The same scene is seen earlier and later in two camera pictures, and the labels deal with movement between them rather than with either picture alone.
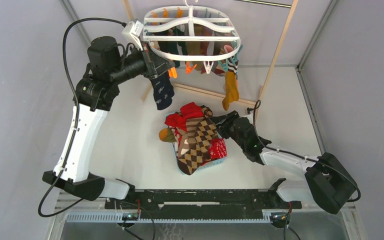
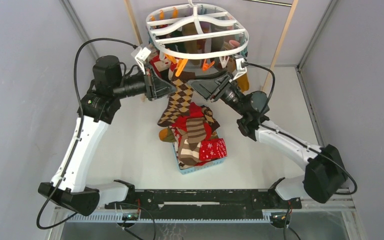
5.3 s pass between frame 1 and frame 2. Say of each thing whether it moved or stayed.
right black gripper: moved
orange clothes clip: moved
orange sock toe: stayed
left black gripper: moved
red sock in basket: stayed
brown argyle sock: moved
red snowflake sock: stayed
